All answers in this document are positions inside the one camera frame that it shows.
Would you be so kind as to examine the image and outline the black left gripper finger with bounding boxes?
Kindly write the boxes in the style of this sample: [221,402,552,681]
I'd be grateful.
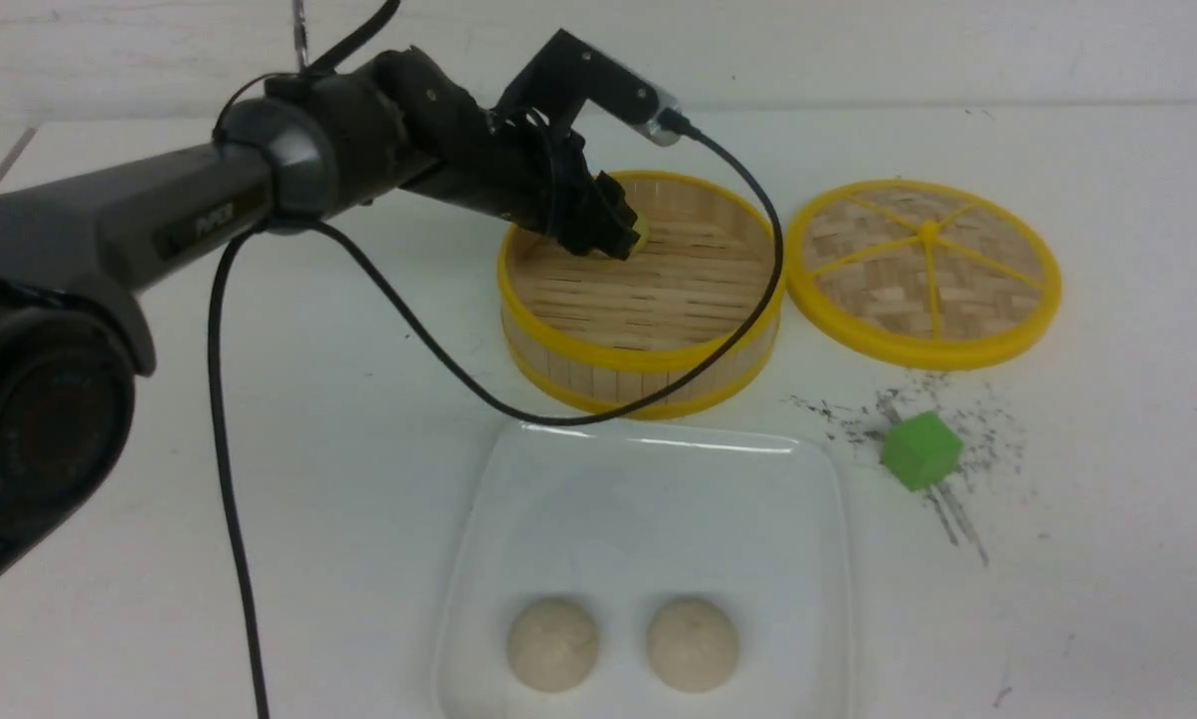
[555,220,631,261]
[583,172,639,246]

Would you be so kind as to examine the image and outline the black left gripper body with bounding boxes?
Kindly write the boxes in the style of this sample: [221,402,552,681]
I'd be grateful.
[401,100,599,236]

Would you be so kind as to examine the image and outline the white steamed bun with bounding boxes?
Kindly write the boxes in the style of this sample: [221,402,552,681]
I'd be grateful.
[506,597,601,693]
[645,596,741,693]

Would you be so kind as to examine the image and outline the yellow steamed bun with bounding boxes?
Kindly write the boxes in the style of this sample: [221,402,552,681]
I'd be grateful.
[628,217,650,256]

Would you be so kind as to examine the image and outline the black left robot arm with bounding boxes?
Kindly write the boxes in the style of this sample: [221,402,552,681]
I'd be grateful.
[0,32,662,575]

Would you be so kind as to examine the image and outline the white square plate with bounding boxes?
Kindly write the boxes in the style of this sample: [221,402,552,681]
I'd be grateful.
[432,420,857,718]

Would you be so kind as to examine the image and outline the yellow bamboo steamer basket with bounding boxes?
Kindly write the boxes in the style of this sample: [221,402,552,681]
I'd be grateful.
[497,170,774,413]

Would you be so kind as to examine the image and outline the yellow bamboo steamer lid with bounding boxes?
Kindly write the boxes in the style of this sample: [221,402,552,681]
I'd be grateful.
[786,179,1062,371]

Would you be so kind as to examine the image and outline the green cube block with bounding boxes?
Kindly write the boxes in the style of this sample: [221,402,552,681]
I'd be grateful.
[881,412,964,492]

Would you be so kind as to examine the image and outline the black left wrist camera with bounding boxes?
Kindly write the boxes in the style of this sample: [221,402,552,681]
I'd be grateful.
[496,29,693,147]

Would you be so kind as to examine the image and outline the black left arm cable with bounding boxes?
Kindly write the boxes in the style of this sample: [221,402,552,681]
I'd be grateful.
[207,124,786,719]

